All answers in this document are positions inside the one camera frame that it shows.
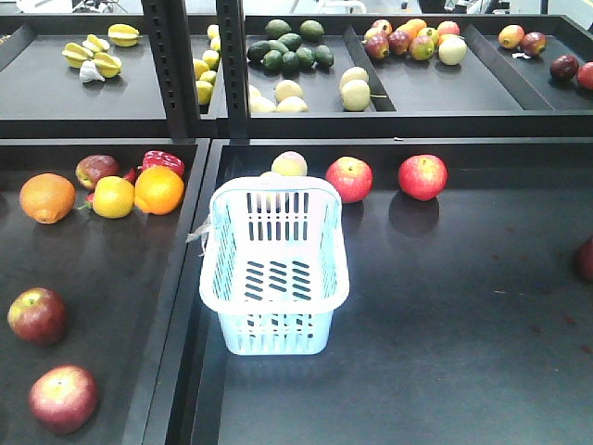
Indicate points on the orange with navel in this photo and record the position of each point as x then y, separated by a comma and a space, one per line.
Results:
47, 197

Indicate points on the red bell pepper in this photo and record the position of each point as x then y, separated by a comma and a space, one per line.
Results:
154, 158

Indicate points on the dark red apple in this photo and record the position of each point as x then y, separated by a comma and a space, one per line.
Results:
95, 167

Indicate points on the pale peach behind basket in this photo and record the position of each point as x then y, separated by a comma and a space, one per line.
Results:
290, 163

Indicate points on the red chili pepper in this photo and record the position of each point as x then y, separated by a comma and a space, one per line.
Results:
131, 175

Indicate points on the red apple right of basket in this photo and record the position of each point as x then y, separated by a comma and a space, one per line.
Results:
422, 177

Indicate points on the black wooden display stand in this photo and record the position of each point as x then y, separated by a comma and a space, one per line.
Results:
465, 322

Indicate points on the white garlic bulb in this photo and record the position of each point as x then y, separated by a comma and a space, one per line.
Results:
89, 72

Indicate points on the red apple near front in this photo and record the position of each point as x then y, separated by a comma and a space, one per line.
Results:
64, 398

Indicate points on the red yellow apple right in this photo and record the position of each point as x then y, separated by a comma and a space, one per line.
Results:
38, 315

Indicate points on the light blue plastic basket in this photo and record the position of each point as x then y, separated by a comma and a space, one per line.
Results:
275, 264

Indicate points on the black shelf upright post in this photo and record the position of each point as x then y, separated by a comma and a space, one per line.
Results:
167, 28

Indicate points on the large orange right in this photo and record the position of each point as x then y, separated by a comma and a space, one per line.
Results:
158, 190

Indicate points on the red apple behind basket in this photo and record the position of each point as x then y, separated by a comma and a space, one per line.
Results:
351, 177

